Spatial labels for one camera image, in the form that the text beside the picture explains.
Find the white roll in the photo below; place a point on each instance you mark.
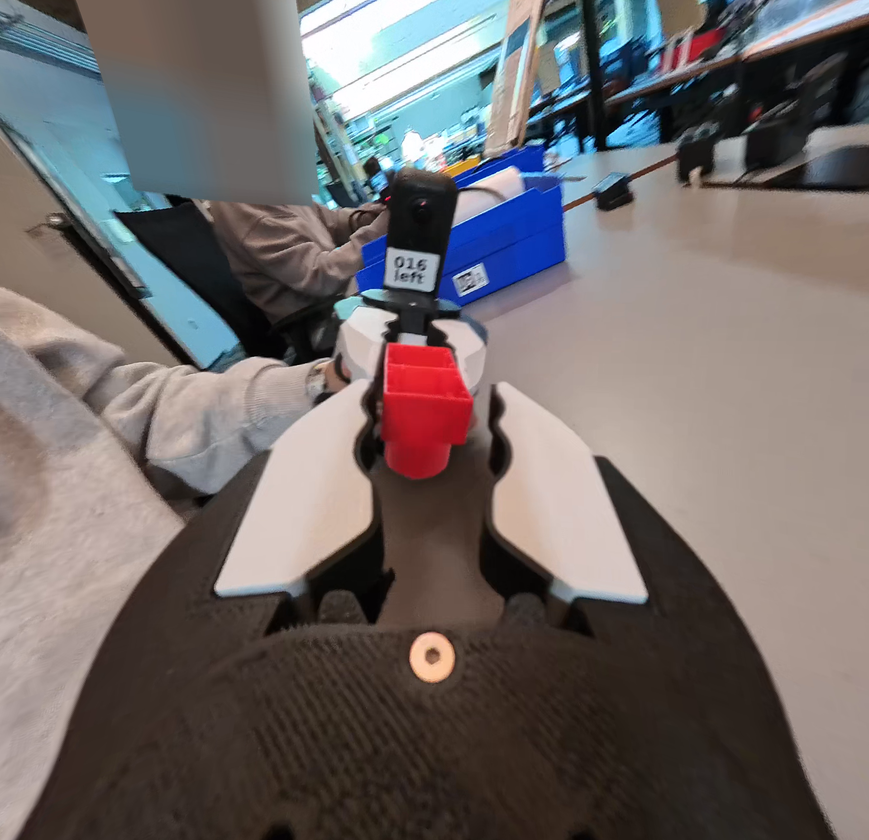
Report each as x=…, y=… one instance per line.
x=489, y=191

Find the grey desk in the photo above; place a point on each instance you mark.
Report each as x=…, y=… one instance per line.
x=713, y=378

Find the red toy brick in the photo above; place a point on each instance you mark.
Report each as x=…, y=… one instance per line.
x=424, y=412

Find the black office chair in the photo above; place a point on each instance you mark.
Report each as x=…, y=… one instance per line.
x=176, y=256

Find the person's left forearm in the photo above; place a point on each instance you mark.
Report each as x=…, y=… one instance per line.
x=203, y=405

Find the person's grey sweatshirt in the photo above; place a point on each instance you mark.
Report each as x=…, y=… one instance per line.
x=54, y=548

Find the person's left hand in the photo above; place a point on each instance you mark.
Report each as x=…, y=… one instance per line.
x=337, y=372

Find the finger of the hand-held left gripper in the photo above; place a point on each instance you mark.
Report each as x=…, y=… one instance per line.
x=360, y=344
x=472, y=358

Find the grey flat base plate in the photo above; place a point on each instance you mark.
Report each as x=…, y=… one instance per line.
x=835, y=164

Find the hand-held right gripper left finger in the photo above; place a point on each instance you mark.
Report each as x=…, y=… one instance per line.
x=305, y=507

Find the blue plastic bin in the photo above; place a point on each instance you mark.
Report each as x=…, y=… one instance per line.
x=502, y=249

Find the background wooden-edged desk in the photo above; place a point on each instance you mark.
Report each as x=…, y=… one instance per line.
x=801, y=28

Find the black pole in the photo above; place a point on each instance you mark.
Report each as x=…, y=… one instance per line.
x=592, y=59

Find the small flat black box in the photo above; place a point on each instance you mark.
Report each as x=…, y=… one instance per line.
x=614, y=195

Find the black boxy device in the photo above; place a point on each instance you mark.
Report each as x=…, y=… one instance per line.
x=774, y=144

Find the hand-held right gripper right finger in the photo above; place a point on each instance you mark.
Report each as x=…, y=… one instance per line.
x=563, y=514

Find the silver wristwatch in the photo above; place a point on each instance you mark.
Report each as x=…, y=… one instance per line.
x=318, y=381

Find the black power adapter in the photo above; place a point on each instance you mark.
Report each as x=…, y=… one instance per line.
x=696, y=154

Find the cardboard panel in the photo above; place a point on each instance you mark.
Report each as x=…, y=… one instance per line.
x=519, y=59

